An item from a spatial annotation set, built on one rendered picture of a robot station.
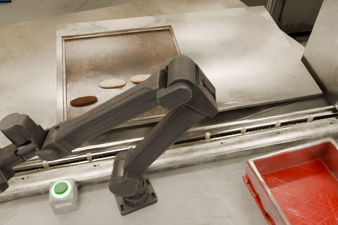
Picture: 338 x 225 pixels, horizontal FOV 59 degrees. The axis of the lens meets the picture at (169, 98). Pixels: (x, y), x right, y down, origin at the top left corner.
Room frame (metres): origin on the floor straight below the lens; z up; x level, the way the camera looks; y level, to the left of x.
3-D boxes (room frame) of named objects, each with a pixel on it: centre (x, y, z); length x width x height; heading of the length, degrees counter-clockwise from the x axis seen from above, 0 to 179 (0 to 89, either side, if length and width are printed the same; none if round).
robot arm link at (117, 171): (0.47, 0.12, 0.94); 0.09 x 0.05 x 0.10; 89
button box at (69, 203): (0.46, 0.31, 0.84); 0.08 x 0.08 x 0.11; 14
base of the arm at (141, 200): (0.48, 0.10, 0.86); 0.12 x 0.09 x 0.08; 115
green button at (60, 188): (0.45, 0.31, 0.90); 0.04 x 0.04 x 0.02
